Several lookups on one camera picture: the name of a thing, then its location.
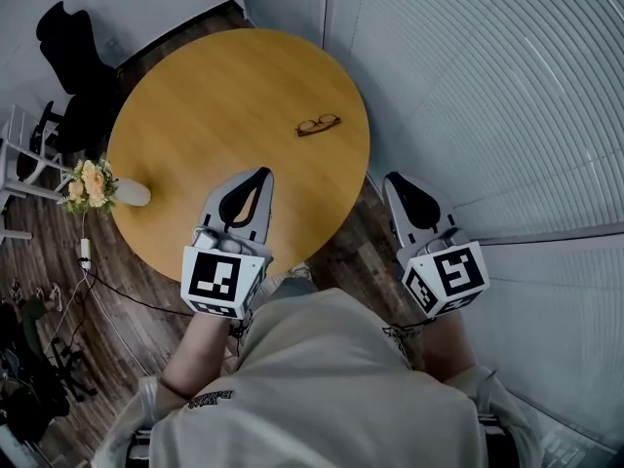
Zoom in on black backpack strap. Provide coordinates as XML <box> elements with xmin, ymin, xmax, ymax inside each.
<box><xmin>125</xmin><ymin>426</ymin><xmax>157</xmax><ymax>468</ymax></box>
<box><xmin>477</xmin><ymin>409</ymin><xmax>518</xmax><ymax>468</ymax></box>

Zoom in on brown-framed eyeglasses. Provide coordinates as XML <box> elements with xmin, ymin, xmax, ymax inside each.
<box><xmin>294</xmin><ymin>112</ymin><xmax>342</xmax><ymax>138</ymax></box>

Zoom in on black floor cable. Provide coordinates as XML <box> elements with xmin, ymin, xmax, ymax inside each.
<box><xmin>80</xmin><ymin>260</ymin><xmax>196</xmax><ymax>319</ymax></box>

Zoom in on white floor cable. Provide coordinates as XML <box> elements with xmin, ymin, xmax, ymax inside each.
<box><xmin>51</xmin><ymin>270</ymin><xmax>152</xmax><ymax>374</ymax></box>

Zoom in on glass partition with blinds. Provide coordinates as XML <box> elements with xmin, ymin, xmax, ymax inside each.
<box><xmin>321</xmin><ymin>0</ymin><xmax>624</xmax><ymax>468</ymax></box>

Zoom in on white vase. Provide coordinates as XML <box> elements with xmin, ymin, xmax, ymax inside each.
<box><xmin>114</xmin><ymin>176</ymin><xmax>152</xmax><ymax>208</ymax></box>

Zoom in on yellow flower bouquet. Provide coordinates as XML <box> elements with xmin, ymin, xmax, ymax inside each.
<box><xmin>57</xmin><ymin>158</ymin><xmax>119</xmax><ymax>216</ymax></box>

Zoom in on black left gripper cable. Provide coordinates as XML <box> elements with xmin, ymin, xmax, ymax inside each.
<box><xmin>226</xmin><ymin>309</ymin><xmax>254</xmax><ymax>360</ymax></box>

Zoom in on white stool frame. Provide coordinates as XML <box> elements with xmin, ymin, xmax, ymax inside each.
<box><xmin>0</xmin><ymin>102</ymin><xmax>74</xmax><ymax>243</ymax></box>

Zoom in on person's left forearm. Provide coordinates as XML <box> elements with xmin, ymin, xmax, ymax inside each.
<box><xmin>160</xmin><ymin>309</ymin><xmax>254</xmax><ymax>409</ymax></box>

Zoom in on black wheeled stand base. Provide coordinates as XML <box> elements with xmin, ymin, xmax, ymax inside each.
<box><xmin>46</xmin><ymin>336</ymin><xmax>98</xmax><ymax>403</ymax></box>

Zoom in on black office chair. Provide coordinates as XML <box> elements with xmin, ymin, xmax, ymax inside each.
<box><xmin>34</xmin><ymin>0</ymin><xmax>123</xmax><ymax>155</ymax></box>

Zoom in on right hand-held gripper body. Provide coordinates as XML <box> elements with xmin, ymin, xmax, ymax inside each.
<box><xmin>397</xmin><ymin>226</ymin><xmax>491</xmax><ymax>319</ymax></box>

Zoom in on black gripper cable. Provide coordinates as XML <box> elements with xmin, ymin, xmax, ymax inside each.
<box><xmin>382</xmin><ymin>319</ymin><xmax>430</xmax><ymax>360</ymax></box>
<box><xmin>226</xmin><ymin>309</ymin><xmax>254</xmax><ymax>360</ymax></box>

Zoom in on person's beige shirt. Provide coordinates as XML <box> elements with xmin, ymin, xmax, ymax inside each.
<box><xmin>92</xmin><ymin>285</ymin><xmax>542</xmax><ymax>468</ymax></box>

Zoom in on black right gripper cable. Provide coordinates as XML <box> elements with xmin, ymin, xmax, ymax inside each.
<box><xmin>382</xmin><ymin>319</ymin><xmax>430</xmax><ymax>360</ymax></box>

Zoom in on person's grey trousers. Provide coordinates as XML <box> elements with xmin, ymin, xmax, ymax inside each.
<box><xmin>265</xmin><ymin>276</ymin><xmax>321</xmax><ymax>306</ymax></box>

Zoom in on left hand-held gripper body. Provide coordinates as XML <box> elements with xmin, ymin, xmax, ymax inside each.
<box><xmin>179</xmin><ymin>225</ymin><xmax>274</xmax><ymax>321</ymax></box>

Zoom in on person's right forearm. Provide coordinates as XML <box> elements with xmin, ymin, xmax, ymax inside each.
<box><xmin>421</xmin><ymin>309</ymin><xmax>477</xmax><ymax>384</ymax></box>

